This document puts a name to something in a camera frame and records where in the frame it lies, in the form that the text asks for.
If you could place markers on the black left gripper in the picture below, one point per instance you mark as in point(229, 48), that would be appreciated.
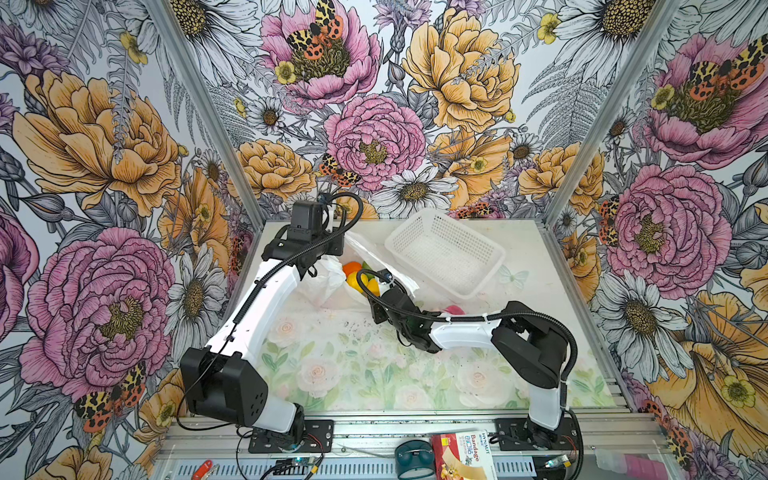
point(337, 248)

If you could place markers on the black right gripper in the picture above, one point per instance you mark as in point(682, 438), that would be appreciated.
point(377, 317)

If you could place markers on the white plastic bag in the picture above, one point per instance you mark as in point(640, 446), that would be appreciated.
point(329, 288)

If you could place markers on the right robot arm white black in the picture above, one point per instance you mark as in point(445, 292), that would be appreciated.
point(539, 348)

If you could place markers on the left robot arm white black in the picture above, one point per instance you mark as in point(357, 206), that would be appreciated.
point(221, 380)

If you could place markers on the pink toy food piece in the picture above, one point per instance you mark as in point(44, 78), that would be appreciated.
point(454, 310)

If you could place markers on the orange toy orange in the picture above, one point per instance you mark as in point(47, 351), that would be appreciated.
point(351, 268)

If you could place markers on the white plastic mesh basket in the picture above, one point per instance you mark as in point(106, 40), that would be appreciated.
point(445, 252)

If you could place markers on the teal round tape dispenser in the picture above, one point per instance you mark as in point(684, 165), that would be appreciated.
point(414, 460)

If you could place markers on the red white bandage box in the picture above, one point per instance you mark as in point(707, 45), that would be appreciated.
point(463, 455)

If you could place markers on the pink transparent packet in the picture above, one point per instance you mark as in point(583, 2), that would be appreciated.
point(634, 466)

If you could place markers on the aluminium corner post left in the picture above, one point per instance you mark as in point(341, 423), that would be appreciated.
point(185, 63)

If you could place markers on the aluminium corner post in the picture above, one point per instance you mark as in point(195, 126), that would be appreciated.
point(185, 63)
point(659, 20)

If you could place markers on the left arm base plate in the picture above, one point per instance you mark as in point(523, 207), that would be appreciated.
point(308, 436)

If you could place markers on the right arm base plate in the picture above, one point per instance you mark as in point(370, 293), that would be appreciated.
point(521, 434)

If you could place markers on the red handled tool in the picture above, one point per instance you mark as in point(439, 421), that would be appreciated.
point(203, 471)

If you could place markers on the aluminium corner post right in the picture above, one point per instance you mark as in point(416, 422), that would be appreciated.
point(659, 20)

